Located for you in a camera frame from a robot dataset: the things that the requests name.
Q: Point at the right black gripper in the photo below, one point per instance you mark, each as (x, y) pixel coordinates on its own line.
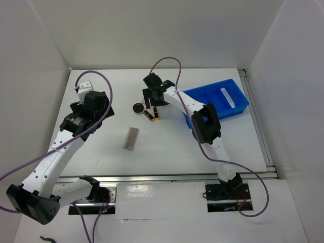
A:
(148, 94)

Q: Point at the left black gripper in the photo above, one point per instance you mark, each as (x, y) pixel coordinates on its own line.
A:
(76, 107)

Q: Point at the black gold lipstick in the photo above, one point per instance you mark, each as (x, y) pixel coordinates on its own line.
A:
(148, 115)
(156, 114)

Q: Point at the white lotion bottle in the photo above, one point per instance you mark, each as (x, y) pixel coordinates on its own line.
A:
(228, 98)

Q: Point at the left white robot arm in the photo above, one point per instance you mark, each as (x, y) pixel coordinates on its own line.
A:
(36, 196)

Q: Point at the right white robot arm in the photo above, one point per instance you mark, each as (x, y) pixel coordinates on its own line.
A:
(205, 126)

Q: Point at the black round powder jar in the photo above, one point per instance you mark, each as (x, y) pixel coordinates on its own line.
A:
(138, 108)

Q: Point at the brown eyeshadow palette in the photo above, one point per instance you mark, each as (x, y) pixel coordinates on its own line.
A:
(131, 138)

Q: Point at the blue plastic organizer bin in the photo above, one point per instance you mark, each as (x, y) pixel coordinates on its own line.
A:
(212, 94)

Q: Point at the black hook bottom left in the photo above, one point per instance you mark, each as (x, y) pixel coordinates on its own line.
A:
(48, 239)

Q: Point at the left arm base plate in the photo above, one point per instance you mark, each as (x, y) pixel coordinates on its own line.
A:
(104, 203)

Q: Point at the aluminium rail front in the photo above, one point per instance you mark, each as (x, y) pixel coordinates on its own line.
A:
(155, 178)

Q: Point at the aluminium rail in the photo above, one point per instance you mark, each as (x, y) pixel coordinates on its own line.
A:
(271, 172)
(155, 178)

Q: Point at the aluminium rail right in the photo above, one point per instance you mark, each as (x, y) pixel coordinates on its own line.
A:
(271, 172)

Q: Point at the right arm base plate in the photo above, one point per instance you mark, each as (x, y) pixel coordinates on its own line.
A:
(217, 201)

